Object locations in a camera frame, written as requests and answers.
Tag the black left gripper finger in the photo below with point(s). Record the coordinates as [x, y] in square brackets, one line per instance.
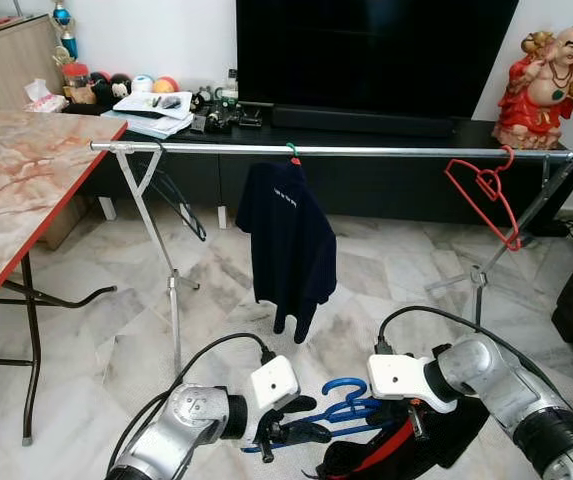
[301, 404]
[311, 433]

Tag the dark shirt with red stripes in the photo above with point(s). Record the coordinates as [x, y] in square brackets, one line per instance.
[436, 440]

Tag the blue plastic hanger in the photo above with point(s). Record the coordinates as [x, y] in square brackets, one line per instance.
[361, 411]

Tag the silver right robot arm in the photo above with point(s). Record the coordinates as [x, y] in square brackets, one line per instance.
[526, 400]

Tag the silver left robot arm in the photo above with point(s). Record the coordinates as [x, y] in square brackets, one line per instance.
[181, 430]

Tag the black hanger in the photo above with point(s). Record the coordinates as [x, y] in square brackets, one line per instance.
[201, 232]

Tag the red plastic hanger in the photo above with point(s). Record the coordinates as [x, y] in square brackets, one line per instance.
[490, 182]

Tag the green hanger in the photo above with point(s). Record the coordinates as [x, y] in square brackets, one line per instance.
[292, 152]

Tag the navy shirt white print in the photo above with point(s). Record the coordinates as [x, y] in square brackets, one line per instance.
[286, 240]

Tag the black television cabinet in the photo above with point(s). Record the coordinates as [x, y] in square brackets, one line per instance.
[386, 185]

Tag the metal clothes rack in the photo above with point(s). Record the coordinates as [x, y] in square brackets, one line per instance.
[366, 151]

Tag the small black box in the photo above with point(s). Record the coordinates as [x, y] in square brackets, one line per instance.
[250, 119]

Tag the black soundbar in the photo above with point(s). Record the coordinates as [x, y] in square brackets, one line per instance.
[366, 121]

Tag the black yellow gadget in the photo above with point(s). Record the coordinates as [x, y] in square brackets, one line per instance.
[218, 115]

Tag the small white bottle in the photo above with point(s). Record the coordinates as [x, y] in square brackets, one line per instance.
[231, 85]

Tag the stack of white papers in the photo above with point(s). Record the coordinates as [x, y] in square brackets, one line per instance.
[151, 108]

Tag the red laughing buddha statue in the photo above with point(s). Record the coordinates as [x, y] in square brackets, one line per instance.
[541, 95]

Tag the orange red ball plush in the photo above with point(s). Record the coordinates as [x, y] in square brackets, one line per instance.
[166, 84]

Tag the white blue ball plush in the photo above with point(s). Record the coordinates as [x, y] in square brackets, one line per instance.
[142, 83]

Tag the marble top folding table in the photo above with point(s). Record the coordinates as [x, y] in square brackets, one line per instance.
[16, 170]

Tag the black flat television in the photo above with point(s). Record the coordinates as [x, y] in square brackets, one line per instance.
[376, 50]

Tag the black mouse plush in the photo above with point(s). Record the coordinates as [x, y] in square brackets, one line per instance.
[106, 88]

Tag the red lid jar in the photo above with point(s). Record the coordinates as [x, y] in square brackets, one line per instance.
[78, 85]

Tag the pink tissue pack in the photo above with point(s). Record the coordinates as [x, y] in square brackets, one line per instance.
[44, 98]

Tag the blue gold trophy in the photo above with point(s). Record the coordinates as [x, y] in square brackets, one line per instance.
[64, 30]

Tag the light wooden cabinet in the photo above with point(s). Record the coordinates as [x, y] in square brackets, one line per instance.
[11, 65]

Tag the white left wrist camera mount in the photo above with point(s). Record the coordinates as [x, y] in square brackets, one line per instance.
[274, 383]

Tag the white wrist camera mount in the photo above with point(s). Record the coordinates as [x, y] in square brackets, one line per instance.
[401, 377]
[274, 383]

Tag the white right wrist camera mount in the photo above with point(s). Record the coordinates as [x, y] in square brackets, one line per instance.
[401, 377]

